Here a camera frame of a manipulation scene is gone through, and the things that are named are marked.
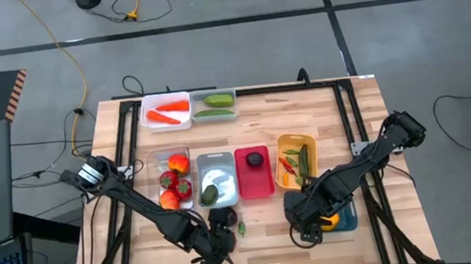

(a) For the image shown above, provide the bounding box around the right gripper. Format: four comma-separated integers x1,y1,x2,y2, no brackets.
283,185,338,248

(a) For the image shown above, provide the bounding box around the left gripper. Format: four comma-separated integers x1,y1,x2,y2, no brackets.
185,206,241,264

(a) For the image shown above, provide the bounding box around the dark green avocado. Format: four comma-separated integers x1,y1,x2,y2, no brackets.
199,183,221,207

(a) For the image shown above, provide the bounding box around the orange bell pepper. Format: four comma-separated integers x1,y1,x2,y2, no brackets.
158,188,182,213

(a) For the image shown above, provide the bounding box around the purple plum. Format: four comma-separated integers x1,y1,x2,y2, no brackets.
244,150,266,169

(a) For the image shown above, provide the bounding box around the yellow plastic basket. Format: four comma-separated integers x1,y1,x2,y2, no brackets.
271,129,323,194

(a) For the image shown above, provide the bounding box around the yellow-orange bell pepper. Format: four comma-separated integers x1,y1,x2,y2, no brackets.
166,152,192,177

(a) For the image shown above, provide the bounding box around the clear plastic bin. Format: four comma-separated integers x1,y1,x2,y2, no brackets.
144,143,197,215

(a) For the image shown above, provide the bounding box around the teal plastic basket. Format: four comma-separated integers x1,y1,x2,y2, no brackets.
282,183,360,238

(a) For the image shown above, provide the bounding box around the dark purple eggplant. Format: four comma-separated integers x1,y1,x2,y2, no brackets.
224,206,241,229

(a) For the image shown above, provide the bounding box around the red plastic basket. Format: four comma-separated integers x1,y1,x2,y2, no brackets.
233,143,276,202

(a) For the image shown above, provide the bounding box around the light grey plastic basket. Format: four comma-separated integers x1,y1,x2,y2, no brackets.
194,149,241,211

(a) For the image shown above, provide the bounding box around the white plastic container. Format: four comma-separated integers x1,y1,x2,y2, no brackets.
136,90,195,136

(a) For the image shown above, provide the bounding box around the black clamp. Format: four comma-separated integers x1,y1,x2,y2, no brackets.
295,66,312,87

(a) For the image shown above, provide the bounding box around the frosted translucent plastic container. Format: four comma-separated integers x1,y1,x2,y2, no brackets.
188,86,241,127

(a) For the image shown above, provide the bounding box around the yellow extension plug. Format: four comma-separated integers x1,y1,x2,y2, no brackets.
122,0,148,23

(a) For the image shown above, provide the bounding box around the black aluminium table frame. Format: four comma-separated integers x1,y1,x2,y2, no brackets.
53,69,443,264

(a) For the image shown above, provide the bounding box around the black cable loop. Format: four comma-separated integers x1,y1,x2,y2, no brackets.
120,73,145,98

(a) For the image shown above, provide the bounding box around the yellow floor cable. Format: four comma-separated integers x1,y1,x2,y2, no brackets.
16,0,94,149

